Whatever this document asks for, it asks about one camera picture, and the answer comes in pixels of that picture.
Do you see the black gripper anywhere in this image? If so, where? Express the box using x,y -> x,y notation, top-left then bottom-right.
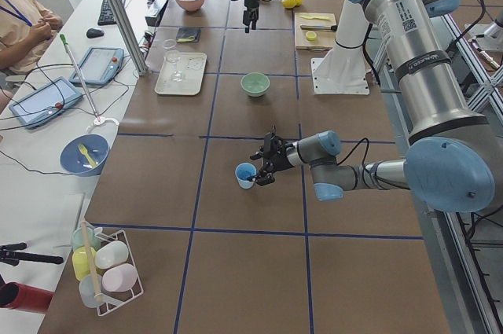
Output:
232,0 -> 260,33
243,126 -> 294,186

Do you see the light blue plastic cup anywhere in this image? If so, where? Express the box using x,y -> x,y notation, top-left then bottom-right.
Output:
235,163 -> 257,189

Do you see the green ceramic bowl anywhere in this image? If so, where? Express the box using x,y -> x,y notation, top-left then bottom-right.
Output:
240,72 -> 270,97

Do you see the blue bowl with fork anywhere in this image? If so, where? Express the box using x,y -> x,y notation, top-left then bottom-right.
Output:
60,134 -> 109,177

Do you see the whole yellow lemon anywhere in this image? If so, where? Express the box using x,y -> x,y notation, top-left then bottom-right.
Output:
281,0 -> 303,9

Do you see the yellow plastic knife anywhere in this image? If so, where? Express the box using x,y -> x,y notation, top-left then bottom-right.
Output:
299,14 -> 331,21

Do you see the wooden cutting board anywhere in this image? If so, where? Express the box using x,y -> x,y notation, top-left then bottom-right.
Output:
294,13 -> 337,51

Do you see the clear wine glass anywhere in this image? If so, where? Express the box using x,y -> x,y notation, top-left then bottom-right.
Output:
164,49 -> 184,83

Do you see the small clear glass dish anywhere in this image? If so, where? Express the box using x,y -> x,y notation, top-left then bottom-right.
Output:
163,39 -> 177,50

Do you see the beige bear tray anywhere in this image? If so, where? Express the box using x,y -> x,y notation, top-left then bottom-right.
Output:
154,51 -> 207,96

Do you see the black keyboard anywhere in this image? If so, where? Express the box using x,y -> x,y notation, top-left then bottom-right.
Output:
97,0 -> 128,27

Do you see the blue tablet far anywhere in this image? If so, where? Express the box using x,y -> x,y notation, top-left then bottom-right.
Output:
79,46 -> 125,86

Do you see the blue tablet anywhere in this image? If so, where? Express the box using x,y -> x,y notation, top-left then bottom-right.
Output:
9,76 -> 83,129
79,46 -> 125,86

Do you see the black computer mouse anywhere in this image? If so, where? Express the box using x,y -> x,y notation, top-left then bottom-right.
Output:
86,28 -> 105,39

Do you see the white cup in rack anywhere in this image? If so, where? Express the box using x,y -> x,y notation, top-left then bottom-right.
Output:
94,240 -> 129,270

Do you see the pink cup in rack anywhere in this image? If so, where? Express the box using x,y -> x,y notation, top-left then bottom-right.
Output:
102,263 -> 138,292

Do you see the yellow plastic fork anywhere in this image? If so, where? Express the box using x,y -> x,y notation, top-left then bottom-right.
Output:
78,143 -> 97,168

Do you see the green tipped metal rod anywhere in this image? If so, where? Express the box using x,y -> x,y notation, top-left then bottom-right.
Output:
59,33 -> 119,134

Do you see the green cup in rack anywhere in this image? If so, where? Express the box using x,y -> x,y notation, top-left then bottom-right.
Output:
71,227 -> 101,251

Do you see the yellow cup in rack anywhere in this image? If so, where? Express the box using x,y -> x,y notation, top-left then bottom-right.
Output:
72,246 -> 90,281

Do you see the clear cup in rack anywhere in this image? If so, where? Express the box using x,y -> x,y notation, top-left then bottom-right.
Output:
79,274 -> 104,308

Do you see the person in beige shirt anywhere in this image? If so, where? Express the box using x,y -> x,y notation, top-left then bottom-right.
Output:
1,0 -> 63,75

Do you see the blue tablet near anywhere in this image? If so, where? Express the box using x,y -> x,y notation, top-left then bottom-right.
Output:
9,76 -> 83,129

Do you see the red cylinder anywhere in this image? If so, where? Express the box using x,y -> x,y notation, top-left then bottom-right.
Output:
1,282 -> 53,314

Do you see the metal handled knife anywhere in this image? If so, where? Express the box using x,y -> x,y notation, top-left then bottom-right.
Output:
300,24 -> 338,31

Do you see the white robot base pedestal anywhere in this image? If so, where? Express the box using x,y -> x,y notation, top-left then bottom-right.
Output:
311,0 -> 371,95

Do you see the aluminium frame post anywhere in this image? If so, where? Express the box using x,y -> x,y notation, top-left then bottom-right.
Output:
108,0 -> 149,76

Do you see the white wire cup rack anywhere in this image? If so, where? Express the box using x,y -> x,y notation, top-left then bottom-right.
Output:
79,222 -> 144,317

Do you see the wooden rack handle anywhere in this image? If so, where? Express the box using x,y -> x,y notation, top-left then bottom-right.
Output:
80,220 -> 104,305

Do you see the black tripod handle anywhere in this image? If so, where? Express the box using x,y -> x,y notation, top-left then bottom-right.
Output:
1,242 -> 64,266

